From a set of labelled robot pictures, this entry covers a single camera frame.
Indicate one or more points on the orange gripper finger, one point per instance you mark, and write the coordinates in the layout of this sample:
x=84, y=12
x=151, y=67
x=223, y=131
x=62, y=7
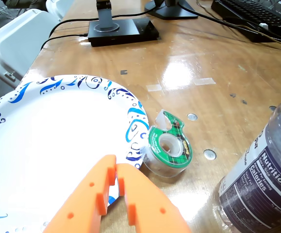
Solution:
x=82, y=206
x=150, y=204

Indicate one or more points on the labelled clear plastic bottle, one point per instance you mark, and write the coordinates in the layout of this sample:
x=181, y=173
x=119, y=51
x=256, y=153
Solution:
x=264, y=182

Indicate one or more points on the blue floral paper plate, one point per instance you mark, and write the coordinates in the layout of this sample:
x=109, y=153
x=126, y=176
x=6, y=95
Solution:
x=57, y=133

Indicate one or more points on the green clear tape dispenser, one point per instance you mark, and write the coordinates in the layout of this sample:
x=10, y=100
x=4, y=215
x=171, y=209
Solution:
x=154, y=140

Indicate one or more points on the round silver metal disc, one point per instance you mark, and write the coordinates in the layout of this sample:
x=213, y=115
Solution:
x=209, y=154
x=192, y=117
x=272, y=108

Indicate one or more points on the clear tape piece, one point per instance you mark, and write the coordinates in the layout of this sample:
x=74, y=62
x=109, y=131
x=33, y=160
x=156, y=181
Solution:
x=153, y=87
x=204, y=81

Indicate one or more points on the black monitor stand base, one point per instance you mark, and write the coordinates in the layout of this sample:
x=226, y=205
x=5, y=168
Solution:
x=174, y=12
x=130, y=29

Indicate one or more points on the black keyboard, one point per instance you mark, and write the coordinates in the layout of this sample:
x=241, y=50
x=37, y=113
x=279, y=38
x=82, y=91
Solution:
x=252, y=12

